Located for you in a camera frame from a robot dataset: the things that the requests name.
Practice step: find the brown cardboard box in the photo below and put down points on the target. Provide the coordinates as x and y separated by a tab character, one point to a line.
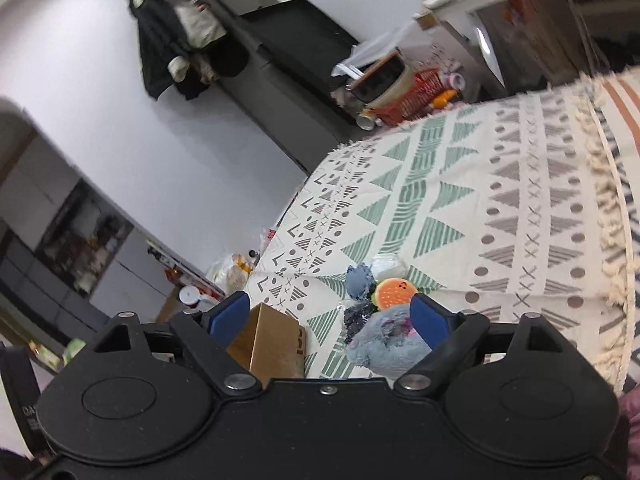
271	345

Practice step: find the grey plush mouse toy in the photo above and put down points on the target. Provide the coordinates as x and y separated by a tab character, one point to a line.
388	345

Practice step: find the black monitor screen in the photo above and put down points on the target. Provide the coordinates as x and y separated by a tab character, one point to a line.
303	40

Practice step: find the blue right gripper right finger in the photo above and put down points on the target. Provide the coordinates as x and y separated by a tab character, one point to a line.
433	322

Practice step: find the plush hamburger toy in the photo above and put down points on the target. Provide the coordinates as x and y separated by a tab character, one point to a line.
392	292

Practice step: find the blue denim heart cushion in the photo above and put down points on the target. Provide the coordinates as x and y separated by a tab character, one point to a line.
359	282

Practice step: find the yellow white large bag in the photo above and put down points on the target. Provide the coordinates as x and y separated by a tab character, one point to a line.
231	273

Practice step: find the hanging dark clothes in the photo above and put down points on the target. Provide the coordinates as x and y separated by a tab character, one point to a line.
183	45

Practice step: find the white plastic bag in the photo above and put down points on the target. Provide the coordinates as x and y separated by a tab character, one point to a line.
384	266

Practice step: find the patterned cream table cloth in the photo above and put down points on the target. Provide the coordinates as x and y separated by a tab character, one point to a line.
528	204

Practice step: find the black item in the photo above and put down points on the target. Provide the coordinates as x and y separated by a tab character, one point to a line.
355	317

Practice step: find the red plastic basket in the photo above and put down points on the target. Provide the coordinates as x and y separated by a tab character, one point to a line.
412	104

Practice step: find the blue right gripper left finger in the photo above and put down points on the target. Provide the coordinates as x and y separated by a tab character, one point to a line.
226	320

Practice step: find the cream round appliance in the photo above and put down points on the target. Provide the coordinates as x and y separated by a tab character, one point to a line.
384	82

